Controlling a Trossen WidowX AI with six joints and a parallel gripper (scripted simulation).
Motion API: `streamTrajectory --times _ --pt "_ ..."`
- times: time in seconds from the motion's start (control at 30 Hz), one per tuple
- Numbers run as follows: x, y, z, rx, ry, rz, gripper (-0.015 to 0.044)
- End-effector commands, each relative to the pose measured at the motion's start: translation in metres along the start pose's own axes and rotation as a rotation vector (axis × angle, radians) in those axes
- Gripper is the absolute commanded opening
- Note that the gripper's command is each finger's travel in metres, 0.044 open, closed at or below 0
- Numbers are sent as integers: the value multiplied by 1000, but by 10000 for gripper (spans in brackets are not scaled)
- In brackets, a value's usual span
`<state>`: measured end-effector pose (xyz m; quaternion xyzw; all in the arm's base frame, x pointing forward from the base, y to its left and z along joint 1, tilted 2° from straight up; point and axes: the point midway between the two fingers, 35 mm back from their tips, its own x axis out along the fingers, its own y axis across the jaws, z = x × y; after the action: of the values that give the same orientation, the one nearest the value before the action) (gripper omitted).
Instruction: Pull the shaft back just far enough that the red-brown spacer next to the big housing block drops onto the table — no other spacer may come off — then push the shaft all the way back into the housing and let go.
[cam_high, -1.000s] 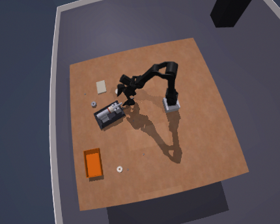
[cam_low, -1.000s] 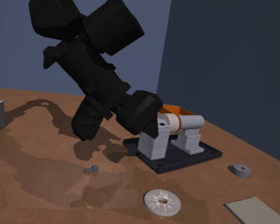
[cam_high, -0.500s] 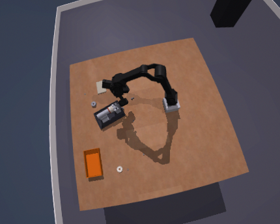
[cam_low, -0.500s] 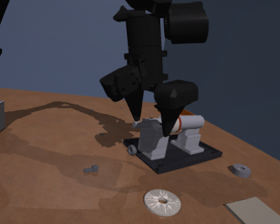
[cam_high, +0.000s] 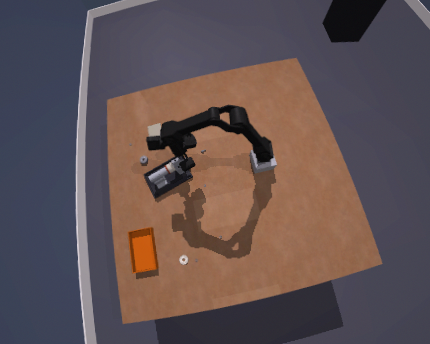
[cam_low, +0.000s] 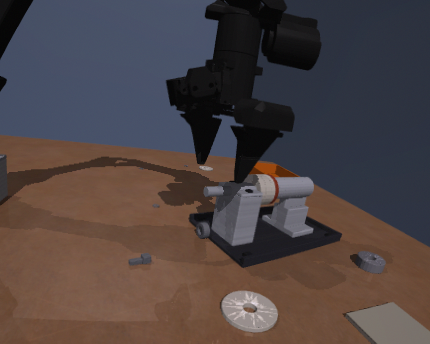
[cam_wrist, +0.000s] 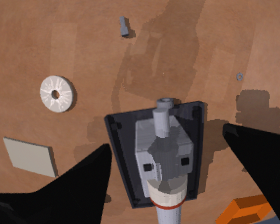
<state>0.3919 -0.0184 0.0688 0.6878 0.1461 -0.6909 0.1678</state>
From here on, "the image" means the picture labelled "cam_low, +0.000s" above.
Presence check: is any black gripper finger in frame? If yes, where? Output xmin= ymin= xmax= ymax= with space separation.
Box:
xmin=180 ymin=114 xmax=222 ymax=164
xmin=231 ymin=125 xmax=284 ymax=183

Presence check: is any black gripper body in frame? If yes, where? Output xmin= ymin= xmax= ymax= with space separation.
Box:
xmin=177 ymin=51 xmax=295 ymax=133

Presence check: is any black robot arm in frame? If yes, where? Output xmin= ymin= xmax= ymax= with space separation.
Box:
xmin=0 ymin=0 xmax=322 ymax=108

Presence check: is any orange rectangular tray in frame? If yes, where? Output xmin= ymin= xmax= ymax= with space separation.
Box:
xmin=249 ymin=162 xmax=299 ymax=177

